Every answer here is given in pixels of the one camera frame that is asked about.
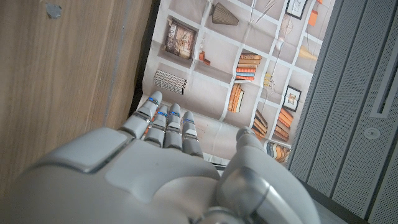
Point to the rectangular ceiling vent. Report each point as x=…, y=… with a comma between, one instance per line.
x=387, y=87

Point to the printed bookshelf backdrop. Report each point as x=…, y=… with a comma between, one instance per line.
x=217, y=62

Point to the round ceiling sensor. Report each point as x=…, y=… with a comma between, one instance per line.
x=372, y=133

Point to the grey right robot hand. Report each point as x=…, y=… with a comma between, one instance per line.
x=140, y=180

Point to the grey tape patch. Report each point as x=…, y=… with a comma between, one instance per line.
x=53, y=10

